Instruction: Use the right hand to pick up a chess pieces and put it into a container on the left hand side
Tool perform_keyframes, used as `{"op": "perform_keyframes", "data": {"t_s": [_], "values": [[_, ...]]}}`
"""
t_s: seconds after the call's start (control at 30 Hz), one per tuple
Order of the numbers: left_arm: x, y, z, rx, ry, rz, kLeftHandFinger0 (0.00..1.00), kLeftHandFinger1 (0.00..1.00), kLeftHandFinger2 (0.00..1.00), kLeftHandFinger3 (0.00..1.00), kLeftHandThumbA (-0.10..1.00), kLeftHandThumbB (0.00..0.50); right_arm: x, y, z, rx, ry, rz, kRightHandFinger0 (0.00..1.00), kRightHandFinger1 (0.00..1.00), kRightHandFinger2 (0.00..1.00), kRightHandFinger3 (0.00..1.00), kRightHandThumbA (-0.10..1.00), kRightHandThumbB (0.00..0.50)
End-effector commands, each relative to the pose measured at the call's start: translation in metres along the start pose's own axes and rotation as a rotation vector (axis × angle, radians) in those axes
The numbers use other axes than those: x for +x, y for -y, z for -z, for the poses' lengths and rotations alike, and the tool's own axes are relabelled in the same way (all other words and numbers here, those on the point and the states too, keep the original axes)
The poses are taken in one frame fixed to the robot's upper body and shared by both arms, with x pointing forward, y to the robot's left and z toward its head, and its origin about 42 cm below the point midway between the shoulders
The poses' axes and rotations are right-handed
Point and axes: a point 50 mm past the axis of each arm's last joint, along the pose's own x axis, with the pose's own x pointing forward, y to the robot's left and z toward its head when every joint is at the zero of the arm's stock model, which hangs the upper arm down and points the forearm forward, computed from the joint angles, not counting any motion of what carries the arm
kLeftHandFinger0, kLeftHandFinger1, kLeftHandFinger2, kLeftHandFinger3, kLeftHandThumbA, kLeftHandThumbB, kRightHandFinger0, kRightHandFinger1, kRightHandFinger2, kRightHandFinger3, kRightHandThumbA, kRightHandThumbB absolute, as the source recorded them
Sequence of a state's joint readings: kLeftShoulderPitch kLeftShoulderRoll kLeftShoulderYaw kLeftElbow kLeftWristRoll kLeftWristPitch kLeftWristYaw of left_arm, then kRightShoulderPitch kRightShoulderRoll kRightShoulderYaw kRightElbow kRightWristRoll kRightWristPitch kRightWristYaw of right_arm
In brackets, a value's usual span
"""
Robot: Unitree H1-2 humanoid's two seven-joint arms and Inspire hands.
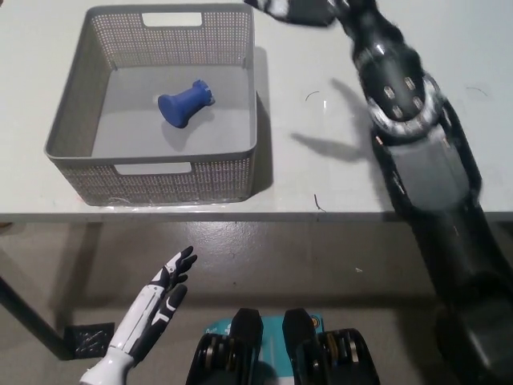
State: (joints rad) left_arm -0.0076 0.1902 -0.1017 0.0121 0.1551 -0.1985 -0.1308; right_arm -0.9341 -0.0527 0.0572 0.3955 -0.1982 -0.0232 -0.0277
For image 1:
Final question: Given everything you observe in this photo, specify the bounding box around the black and teal robot body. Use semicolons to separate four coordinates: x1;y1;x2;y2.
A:
187;307;381;385

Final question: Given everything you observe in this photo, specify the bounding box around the black table leg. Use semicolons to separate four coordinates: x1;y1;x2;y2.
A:
0;275;72;360

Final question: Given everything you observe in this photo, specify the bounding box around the blue chess rook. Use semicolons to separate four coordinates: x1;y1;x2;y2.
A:
157;79;218;130

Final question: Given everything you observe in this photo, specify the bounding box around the grey perforated plastic basket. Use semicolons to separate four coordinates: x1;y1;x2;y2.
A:
42;6;258;207

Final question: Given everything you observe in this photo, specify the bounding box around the black table foot plate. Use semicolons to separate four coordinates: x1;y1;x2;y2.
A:
63;322;116;359

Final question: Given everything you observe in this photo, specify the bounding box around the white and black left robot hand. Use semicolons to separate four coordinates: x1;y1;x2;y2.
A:
105;245;199;359

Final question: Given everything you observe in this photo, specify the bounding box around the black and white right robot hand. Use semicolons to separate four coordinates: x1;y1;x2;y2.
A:
243;0;417;56

